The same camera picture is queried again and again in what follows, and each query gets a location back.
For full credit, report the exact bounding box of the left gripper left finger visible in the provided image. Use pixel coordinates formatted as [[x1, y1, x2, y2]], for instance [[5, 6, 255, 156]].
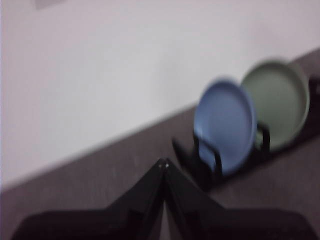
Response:
[[9, 158, 165, 240]]

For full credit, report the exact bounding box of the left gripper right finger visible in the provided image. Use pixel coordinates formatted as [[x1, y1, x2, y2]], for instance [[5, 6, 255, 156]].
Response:
[[164, 158, 320, 240]]

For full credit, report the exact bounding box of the blue round plate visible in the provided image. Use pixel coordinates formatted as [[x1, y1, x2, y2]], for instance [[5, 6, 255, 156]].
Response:
[[193, 79, 258, 176]]

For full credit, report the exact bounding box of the green round plate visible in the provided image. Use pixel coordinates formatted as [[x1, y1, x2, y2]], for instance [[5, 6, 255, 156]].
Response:
[[239, 59, 311, 152]]

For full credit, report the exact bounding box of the black plastic plate rack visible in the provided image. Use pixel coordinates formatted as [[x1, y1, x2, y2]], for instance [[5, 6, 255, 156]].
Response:
[[171, 77, 320, 193]]

